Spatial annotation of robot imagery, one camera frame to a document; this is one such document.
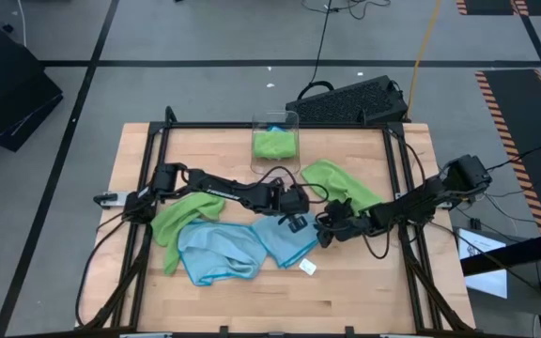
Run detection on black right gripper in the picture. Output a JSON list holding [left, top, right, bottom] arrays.
[[315, 199, 375, 249]]

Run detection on green microfiber towel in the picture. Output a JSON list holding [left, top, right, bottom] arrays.
[[301, 159, 385, 217], [150, 192, 227, 277], [253, 130, 299, 160]]

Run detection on clear plastic bin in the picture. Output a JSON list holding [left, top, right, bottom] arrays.
[[250, 109, 301, 178]]

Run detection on black perforated computer case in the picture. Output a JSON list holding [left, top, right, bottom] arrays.
[[285, 74, 410, 125]]

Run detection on black metal beam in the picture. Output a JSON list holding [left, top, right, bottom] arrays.
[[460, 228, 541, 278]]

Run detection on black cabinet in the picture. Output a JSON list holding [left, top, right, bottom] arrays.
[[0, 25, 65, 153]]

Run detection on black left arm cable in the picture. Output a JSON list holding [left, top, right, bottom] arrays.
[[180, 164, 331, 206]]

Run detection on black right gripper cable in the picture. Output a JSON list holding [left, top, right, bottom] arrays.
[[362, 220, 396, 261]]

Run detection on black hanging cable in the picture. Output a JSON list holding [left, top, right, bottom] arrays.
[[308, 0, 335, 88]]

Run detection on black floor cable bundle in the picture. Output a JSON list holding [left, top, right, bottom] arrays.
[[301, 0, 393, 21]]

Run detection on black floor cables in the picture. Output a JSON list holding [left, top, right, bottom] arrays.
[[439, 143, 541, 226]]

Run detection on yellow hanging cable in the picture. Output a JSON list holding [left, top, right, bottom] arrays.
[[406, 0, 444, 121]]

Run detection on black left base cable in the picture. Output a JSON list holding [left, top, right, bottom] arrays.
[[75, 218, 129, 328]]

